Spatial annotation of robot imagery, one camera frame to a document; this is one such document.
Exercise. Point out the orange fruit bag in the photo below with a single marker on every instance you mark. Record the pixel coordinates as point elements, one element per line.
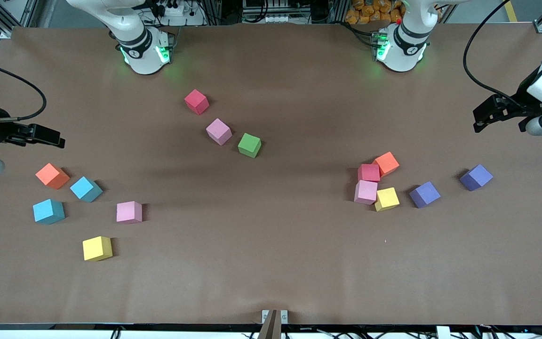
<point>374,12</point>

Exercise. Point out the purple foam cube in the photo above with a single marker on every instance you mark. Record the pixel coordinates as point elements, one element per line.
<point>476,176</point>
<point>424,193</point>

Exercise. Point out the pink foam cube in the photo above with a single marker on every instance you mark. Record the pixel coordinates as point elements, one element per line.
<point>218,131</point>
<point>365,191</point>
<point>128,212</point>

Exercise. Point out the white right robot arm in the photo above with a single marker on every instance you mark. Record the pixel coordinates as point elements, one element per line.
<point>139,42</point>

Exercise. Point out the red foam cube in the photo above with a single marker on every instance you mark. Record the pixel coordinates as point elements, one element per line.
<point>196,101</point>
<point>369,172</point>

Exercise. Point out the white tag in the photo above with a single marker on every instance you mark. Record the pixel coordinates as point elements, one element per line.
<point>442,332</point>

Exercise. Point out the metal table edge bracket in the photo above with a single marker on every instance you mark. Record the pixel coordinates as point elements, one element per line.
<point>274,325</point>

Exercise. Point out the yellow foam cube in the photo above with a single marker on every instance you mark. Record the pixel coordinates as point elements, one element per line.
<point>97,248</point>
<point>387,198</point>

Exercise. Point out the blue foam cube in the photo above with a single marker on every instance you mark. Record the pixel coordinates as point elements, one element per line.
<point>47,210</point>
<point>84,188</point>

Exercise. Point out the orange foam cube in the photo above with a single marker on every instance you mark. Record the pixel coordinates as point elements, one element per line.
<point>386,163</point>
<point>51,175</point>

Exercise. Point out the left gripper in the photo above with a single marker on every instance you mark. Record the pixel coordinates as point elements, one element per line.
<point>519,104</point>

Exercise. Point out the green foam cube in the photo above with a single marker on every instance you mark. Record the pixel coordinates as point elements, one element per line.
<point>249,144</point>

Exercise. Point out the white power strip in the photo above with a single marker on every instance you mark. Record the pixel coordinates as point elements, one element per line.
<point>172,9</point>

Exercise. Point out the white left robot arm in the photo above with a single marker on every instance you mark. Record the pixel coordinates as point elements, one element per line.
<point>407,44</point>

